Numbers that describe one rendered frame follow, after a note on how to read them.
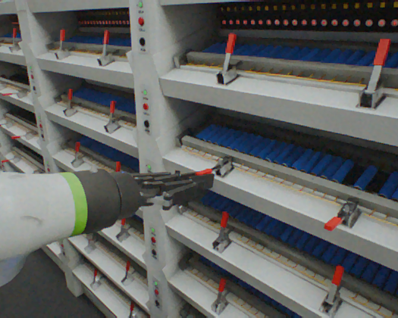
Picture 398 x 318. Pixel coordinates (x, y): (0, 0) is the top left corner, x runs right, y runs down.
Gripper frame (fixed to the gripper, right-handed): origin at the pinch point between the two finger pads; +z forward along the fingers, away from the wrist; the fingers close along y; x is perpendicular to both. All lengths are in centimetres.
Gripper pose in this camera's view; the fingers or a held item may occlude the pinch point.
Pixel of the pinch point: (196, 181)
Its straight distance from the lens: 67.5
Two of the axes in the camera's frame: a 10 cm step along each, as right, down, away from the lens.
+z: 6.9, -0.8, 7.2
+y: 7.1, 2.7, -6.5
